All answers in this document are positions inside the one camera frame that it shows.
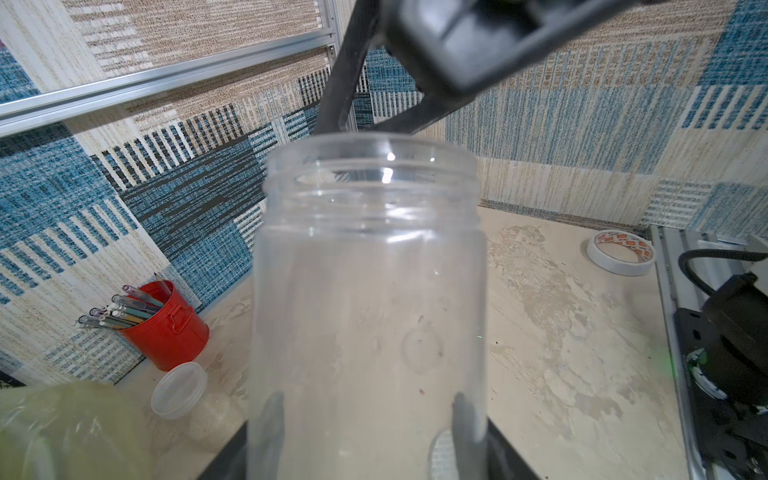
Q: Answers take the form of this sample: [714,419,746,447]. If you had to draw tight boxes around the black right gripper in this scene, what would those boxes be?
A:
[313,0,635,135]

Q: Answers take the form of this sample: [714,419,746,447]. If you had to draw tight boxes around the small plastic jar with rice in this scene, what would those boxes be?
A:
[150,362,245,453]

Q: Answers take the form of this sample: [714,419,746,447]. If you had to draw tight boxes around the roll of tape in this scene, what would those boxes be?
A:
[586,229,656,277]

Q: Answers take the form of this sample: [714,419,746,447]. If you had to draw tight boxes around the patterned white jar lid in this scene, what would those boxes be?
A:
[428,429,459,480]

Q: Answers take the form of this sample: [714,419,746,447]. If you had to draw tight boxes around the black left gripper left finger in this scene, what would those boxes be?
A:
[198,392,285,480]

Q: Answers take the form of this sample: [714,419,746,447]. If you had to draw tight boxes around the medium plastic jar with rice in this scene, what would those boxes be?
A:
[248,133,487,479]

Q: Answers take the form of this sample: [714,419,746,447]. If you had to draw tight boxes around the grey bin with yellow bag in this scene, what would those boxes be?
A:
[1,381,152,479]

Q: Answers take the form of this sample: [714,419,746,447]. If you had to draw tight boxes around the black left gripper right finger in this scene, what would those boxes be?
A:
[451,392,540,480]

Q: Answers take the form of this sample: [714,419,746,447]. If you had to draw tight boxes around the red cup with utensils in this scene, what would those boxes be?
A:
[77,277,210,372]

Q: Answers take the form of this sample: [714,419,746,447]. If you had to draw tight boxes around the aluminium mounting rail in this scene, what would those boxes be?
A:
[648,225,767,479]

